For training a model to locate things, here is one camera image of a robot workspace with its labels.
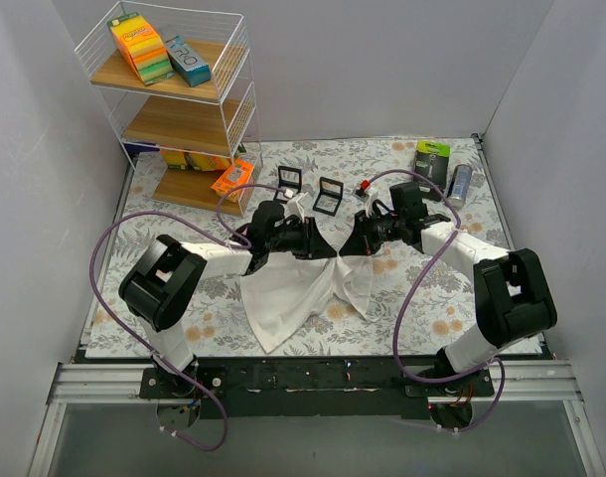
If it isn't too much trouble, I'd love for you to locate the white garment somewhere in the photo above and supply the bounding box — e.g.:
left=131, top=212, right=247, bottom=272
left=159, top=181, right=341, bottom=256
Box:
left=239, top=252, right=374, bottom=353

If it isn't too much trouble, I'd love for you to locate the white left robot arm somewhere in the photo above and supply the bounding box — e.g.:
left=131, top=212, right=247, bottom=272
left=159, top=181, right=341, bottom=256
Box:
left=118, top=201, right=337, bottom=398

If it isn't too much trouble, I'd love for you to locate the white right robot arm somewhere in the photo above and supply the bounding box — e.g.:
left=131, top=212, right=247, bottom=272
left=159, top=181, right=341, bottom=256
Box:
left=340, top=182, right=557, bottom=396

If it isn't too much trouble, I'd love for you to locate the right black display box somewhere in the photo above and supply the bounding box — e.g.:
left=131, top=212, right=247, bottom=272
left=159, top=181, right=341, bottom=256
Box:
left=313, top=177, right=344, bottom=217

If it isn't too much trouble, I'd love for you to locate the black display box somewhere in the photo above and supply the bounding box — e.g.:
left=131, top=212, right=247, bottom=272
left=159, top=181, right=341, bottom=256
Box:
left=313, top=177, right=344, bottom=217
left=273, top=165, right=302, bottom=204

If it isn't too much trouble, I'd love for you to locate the left black display box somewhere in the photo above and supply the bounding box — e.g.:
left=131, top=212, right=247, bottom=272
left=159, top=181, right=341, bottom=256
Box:
left=273, top=165, right=302, bottom=204

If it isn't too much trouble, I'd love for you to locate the green black razor package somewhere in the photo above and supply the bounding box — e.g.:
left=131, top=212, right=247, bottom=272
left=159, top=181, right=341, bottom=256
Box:
left=413, top=140, right=451, bottom=191

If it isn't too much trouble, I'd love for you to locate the blue silver can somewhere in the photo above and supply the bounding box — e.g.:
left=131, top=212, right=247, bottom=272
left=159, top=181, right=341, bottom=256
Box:
left=446, top=164, right=473, bottom=210

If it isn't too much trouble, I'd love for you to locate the floral table mat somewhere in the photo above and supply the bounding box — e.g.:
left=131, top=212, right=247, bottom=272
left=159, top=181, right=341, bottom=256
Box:
left=82, top=136, right=542, bottom=359

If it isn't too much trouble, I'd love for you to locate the orange small package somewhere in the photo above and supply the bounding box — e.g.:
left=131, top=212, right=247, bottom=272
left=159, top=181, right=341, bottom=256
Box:
left=211, top=159, right=254, bottom=203

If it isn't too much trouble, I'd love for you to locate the yellow sponge pack lower shelf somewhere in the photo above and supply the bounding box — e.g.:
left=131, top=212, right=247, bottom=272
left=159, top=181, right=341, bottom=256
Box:
left=161, top=149, right=231, bottom=172

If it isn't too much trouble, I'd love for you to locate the teal grey carton box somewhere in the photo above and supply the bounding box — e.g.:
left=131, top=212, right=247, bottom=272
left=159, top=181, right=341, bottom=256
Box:
left=157, top=26, right=212, bottom=87

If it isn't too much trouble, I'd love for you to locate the orange sponge pack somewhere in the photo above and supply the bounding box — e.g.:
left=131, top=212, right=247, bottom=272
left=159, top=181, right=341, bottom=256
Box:
left=107, top=12, right=175, bottom=86

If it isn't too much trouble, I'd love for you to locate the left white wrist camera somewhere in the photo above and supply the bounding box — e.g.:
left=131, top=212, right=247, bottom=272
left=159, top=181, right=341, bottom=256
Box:
left=283, top=188, right=309, bottom=222

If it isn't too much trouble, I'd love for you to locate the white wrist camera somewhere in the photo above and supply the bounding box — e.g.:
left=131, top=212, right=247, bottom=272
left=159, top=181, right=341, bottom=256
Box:
left=354, top=180, right=379, bottom=217
left=283, top=188, right=309, bottom=222

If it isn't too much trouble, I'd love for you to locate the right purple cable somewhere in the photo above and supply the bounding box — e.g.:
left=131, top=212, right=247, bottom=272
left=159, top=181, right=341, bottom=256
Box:
left=360, top=169, right=507, bottom=432

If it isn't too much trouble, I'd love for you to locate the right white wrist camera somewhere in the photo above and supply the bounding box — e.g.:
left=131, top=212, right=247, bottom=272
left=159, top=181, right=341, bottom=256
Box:
left=354, top=180, right=379, bottom=217

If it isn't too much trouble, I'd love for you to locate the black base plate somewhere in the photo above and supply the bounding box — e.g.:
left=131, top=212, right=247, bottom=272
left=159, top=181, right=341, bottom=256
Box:
left=139, top=356, right=494, bottom=419

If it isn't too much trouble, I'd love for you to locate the white wire wooden shelf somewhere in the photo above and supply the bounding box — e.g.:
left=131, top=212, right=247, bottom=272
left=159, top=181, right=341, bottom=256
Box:
left=74, top=0, right=264, bottom=218

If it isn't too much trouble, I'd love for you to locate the aluminium frame rail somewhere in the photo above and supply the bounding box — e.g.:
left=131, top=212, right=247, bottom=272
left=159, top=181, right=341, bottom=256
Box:
left=29, top=360, right=606, bottom=476

